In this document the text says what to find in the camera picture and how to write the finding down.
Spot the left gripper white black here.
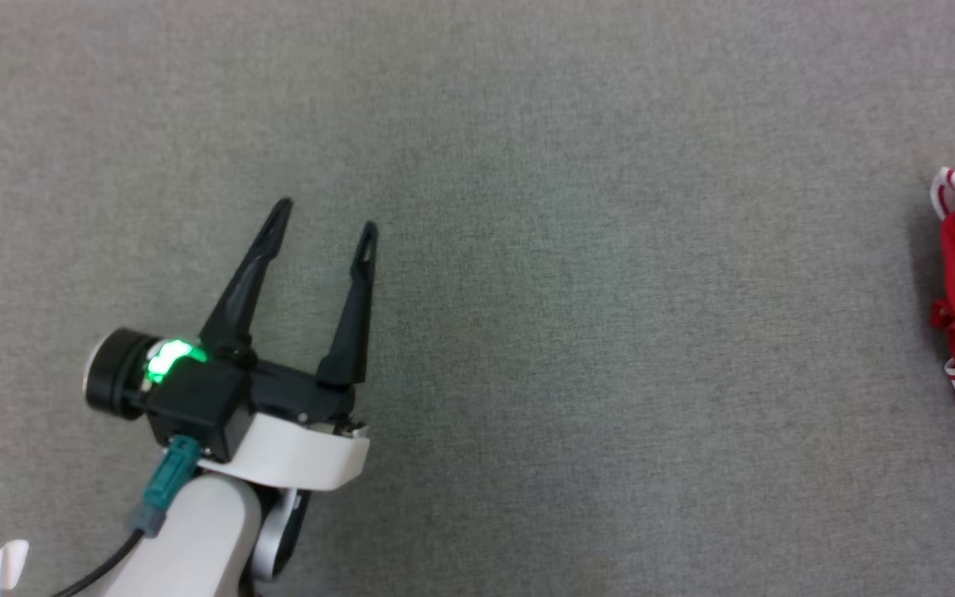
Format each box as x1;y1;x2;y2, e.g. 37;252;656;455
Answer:
198;197;379;492

